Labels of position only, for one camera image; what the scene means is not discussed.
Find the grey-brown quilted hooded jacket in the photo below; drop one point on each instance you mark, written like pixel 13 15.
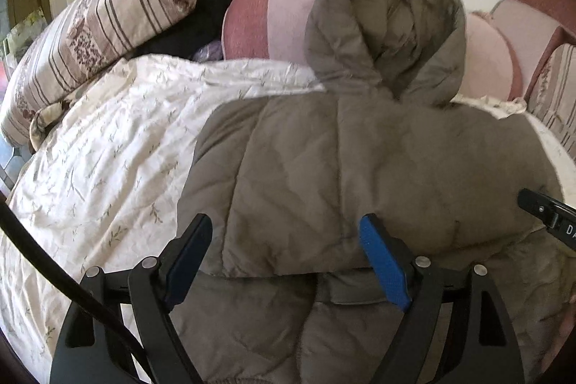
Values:
pixel 337 150

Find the purple cloth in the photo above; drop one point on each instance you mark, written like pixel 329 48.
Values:
pixel 209 51

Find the brown floral cloth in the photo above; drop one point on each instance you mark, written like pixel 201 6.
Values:
pixel 49 118

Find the striped floral pillow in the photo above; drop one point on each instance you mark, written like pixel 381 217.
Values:
pixel 90 37
pixel 558 91

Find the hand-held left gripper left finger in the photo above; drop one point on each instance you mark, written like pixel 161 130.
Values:
pixel 189 262

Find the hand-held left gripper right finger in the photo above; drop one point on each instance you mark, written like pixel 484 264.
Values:
pixel 384 262

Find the pink and red rolled blanket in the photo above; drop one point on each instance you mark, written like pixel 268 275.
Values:
pixel 270 19

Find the black cloth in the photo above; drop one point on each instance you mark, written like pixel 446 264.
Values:
pixel 202 15

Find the pink pillows at right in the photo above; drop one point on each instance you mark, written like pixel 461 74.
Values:
pixel 490 60

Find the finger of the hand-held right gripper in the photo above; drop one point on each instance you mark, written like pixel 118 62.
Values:
pixel 535 204

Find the white floral bed sheet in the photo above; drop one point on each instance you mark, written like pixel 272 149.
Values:
pixel 112 150

